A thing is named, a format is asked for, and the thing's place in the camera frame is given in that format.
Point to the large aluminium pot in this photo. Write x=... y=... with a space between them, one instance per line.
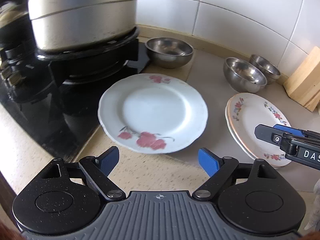
x=59 y=25

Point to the black gas stove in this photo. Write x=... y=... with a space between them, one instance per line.
x=54 y=95

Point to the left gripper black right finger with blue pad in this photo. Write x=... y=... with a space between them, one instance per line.
x=220 y=172

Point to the rear steel bowl at right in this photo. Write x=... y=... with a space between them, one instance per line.
x=266 y=67

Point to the large white plate, red flowers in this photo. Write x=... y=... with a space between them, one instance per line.
x=152 y=113

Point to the wooden knife block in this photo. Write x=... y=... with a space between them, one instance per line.
x=303 y=85

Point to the steel bowl near stove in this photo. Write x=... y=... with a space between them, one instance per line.
x=168 y=52

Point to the bottom small floral plate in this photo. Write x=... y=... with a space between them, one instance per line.
x=275 y=160

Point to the front steel bowl at right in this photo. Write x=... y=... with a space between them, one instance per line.
x=243 y=76

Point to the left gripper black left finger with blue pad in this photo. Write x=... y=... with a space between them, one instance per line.
x=96 y=171

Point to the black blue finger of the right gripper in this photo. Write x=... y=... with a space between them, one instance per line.
x=274 y=135

